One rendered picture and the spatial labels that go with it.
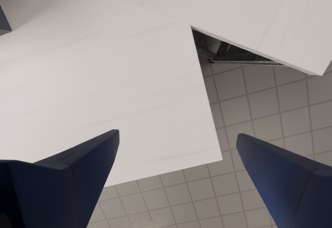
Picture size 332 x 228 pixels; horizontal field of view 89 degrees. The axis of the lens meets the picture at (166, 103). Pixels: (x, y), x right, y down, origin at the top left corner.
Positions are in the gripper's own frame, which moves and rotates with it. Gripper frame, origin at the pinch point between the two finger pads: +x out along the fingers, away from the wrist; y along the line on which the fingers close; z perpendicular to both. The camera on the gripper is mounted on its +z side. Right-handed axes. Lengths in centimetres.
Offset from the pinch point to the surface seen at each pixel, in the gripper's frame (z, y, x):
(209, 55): 4, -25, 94
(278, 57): 5.4, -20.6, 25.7
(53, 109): -7.5, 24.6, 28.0
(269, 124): -43, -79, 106
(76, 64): 2.2, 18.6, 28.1
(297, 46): 7.4, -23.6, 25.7
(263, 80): -11, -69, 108
